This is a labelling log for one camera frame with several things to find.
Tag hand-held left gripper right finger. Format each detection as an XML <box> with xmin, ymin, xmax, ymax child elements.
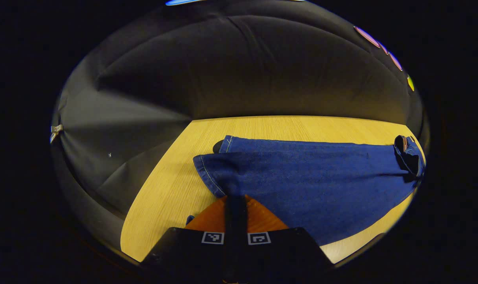
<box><xmin>236</xmin><ymin>194</ymin><xmax>335</xmax><ymax>283</ymax></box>

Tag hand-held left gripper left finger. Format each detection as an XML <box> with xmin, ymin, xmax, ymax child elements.
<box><xmin>141</xmin><ymin>194</ymin><xmax>237</xmax><ymax>283</ymax></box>

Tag blue denim jeans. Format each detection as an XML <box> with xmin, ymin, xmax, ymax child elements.
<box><xmin>185</xmin><ymin>135</ymin><xmax>426</xmax><ymax>246</ymax></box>

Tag small white clip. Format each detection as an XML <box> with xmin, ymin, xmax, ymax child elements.
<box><xmin>50</xmin><ymin>124</ymin><xmax>64</xmax><ymax>144</ymax></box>

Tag black backdrop cloth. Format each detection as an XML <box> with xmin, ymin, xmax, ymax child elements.
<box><xmin>50</xmin><ymin>0</ymin><xmax>426</xmax><ymax>249</ymax></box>

